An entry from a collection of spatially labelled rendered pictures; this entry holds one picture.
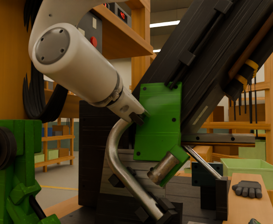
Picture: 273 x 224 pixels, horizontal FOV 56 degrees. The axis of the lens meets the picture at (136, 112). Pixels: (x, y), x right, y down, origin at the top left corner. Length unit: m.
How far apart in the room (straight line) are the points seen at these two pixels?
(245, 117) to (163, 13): 5.53
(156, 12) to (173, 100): 7.90
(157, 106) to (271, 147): 2.67
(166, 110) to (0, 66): 0.41
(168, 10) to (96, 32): 7.65
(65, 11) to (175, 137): 0.37
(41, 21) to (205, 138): 0.51
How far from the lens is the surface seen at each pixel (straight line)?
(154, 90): 0.70
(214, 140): 0.75
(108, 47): 1.19
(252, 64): 0.87
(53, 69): 0.38
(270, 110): 3.27
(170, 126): 0.65
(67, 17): 0.50
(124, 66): 10.62
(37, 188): 0.53
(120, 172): 0.63
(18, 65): 0.73
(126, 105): 0.53
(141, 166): 0.68
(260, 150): 3.41
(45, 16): 0.48
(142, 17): 1.63
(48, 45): 0.41
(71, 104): 1.03
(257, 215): 0.87
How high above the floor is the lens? 1.16
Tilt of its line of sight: 3 degrees up
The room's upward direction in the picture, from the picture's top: straight up
